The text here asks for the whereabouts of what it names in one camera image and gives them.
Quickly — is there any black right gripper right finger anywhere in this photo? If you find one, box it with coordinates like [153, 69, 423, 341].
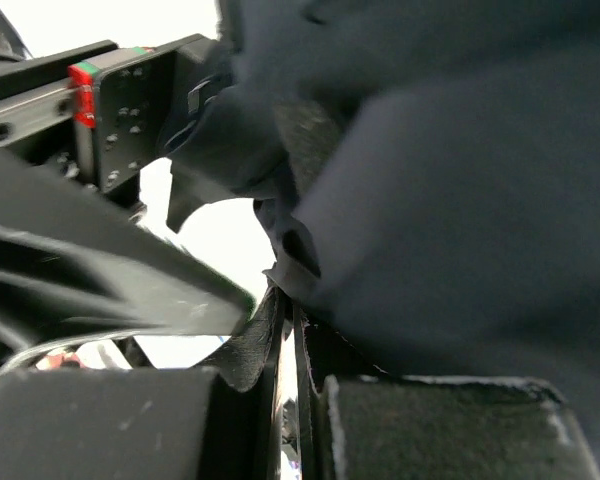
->
[293, 309, 600, 479]

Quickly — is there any black bra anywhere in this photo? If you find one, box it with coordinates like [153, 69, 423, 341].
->
[157, 0, 600, 471]

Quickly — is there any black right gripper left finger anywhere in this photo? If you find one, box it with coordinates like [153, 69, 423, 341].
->
[0, 289, 285, 479]

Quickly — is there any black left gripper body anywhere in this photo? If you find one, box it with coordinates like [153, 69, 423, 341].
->
[0, 34, 230, 195]

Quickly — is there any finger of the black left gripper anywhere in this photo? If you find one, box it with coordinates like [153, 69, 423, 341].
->
[0, 151, 255, 335]
[166, 154, 255, 233]

